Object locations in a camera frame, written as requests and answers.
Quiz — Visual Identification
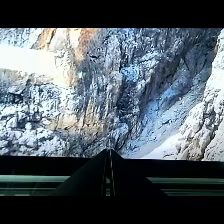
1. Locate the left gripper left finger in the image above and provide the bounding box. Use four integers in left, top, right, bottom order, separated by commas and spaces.
49, 148, 110, 197

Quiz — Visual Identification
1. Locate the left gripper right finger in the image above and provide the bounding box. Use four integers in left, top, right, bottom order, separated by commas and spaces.
109, 148, 168, 197

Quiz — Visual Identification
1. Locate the silver frame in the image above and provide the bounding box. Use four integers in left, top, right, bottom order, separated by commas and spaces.
0, 174, 224, 197

